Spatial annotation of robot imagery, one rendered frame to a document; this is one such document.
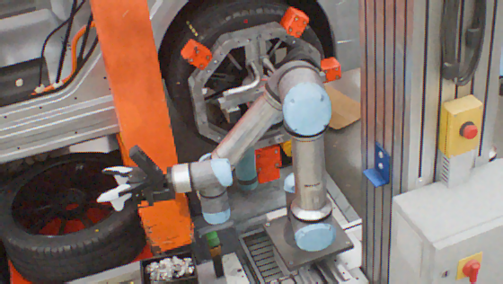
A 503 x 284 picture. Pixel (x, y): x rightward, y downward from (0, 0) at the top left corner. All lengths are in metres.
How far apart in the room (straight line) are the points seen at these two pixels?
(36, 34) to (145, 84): 1.41
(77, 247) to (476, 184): 1.65
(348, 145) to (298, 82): 2.24
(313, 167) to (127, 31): 0.73
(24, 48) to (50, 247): 1.13
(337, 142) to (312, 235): 2.05
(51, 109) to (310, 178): 1.34
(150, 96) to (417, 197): 0.97
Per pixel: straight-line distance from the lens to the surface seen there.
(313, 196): 1.93
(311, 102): 1.72
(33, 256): 2.96
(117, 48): 2.21
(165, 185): 1.92
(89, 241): 2.88
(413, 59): 1.57
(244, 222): 3.33
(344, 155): 3.91
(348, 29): 3.09
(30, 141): 2.95
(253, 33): 2.75
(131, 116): 2.34
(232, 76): 2.93
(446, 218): 1.71
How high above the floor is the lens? 2.38
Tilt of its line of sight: 36 degrees down
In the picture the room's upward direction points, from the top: 7 degrees counter-clockwise
